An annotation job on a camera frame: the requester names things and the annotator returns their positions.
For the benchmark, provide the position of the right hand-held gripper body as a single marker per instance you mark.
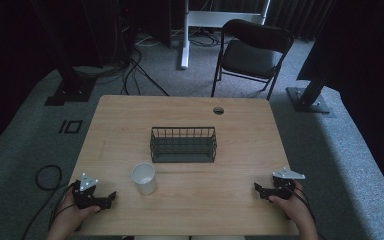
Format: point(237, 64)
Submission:
point(282, 188)

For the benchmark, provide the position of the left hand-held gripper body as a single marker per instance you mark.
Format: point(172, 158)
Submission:
point(86, 199)

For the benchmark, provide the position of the person's left hand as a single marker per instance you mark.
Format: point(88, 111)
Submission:
point(70, 216)

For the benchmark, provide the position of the person's right hand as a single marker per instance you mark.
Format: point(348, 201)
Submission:
point(295, 210)

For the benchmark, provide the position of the white cup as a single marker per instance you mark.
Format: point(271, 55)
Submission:
point(144, 181)

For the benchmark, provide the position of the black metal stand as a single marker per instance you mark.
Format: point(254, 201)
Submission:
point(308, 100)
point(71, 90)

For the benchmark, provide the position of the black folding chair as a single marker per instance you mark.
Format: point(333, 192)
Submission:
point(251, 58)

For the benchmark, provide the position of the dark curtain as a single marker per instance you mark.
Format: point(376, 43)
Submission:
point(296, 16)

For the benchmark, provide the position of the white desk frame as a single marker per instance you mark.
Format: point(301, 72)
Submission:
point(185, 40)

